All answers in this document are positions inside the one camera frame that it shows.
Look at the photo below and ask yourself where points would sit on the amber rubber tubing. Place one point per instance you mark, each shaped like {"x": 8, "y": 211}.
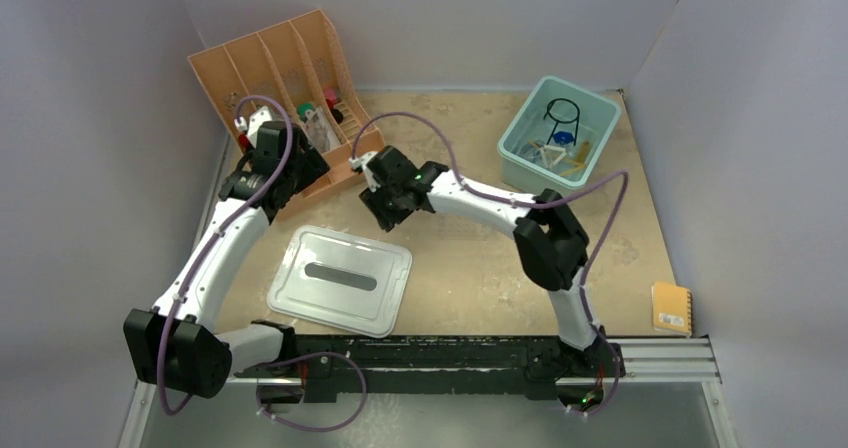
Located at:
{"x": 573, "y": 166}

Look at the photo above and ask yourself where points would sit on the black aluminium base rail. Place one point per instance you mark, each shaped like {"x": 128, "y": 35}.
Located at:
{"x": 538, "y": 368}

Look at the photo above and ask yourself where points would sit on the mint green plastic bin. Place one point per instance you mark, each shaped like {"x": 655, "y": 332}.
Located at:
{"x": 556, "y": 105}

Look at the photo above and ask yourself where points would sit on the white plastic bin lid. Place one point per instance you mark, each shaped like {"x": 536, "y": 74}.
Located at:
{"x": 342, "y": 281}

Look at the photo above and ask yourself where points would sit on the clear test tube rack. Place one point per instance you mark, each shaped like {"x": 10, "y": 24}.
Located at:
{"x": 464, "y": 229}

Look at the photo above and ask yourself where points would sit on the brown test tube brush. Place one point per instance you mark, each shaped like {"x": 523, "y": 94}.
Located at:
{"x": 579, "y": 159}

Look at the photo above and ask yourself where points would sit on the clear protractor ruler set pack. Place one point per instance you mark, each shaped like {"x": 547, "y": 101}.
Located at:
{"x": 321, "y": 133}

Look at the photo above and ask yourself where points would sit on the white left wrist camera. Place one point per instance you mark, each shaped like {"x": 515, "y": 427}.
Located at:
{"x": 255, "y": 120}

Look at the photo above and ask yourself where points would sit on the blue hexagonal plastic piece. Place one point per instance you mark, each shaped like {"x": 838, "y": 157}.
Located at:
{"x": 563, "y": 138}

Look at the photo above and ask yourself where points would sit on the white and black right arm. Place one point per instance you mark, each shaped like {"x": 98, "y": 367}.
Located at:
{"x": 550, "y": 241}

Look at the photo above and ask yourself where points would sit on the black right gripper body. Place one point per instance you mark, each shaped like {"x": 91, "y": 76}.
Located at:
{"x": 386, "y": 205}

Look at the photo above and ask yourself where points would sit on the yellow spiral notebook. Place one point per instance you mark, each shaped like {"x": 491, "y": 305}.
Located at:
{"x": 672, "y": 311}

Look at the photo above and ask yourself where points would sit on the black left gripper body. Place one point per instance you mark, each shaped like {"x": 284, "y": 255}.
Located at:
{"x": 306, "y": 170}

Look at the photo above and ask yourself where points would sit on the peach plastic desk organizer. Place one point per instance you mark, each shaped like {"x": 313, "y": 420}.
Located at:
{"x": 296, "y": 62}

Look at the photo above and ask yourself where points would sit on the red black item in organizer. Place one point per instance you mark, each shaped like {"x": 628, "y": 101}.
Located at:
{"x": 244, "y": 143}

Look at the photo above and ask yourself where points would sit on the green roll in organizer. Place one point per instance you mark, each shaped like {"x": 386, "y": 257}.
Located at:
{"x": 306, "y": 109}

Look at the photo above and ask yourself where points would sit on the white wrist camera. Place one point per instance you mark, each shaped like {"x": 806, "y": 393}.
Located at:
{"x": 255, "y": 120}
{"x": 360, "y": 165}

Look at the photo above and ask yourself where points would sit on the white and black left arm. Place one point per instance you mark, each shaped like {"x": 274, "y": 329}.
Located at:
{"x": 172, "y": 344}

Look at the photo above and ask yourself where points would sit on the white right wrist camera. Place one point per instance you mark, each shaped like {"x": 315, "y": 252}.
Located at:
{"x": 360, "y": 165}

